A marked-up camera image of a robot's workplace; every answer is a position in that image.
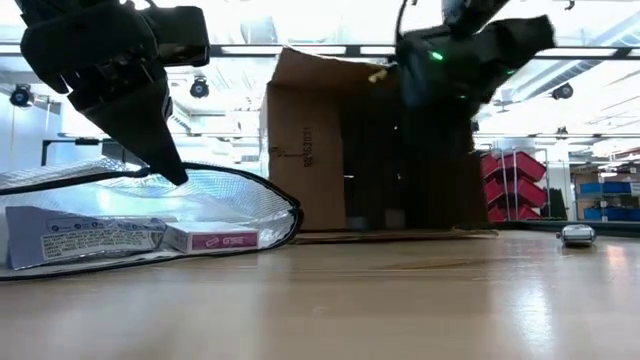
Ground small white pink-label box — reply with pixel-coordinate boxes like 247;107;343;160
163;221;260;255

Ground black background stand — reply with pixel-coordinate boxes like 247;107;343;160
38;137;146;169

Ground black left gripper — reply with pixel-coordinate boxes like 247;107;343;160
14;0;190;187

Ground brown cardboard shipping box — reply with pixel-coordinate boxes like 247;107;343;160
259;47;499;246

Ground white product box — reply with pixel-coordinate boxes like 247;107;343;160
4;205;169;271

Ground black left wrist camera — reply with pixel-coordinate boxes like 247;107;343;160
143;5;212;69

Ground grey metal utility knife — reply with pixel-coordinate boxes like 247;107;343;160
555;223;598;248

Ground blue storage bin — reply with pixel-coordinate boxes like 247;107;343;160
582;206;640;222
579;180;634;197

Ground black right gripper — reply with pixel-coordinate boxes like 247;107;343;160
394;14;557;151

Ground red stacked storage bins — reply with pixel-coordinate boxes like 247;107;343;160
479;149;548;223

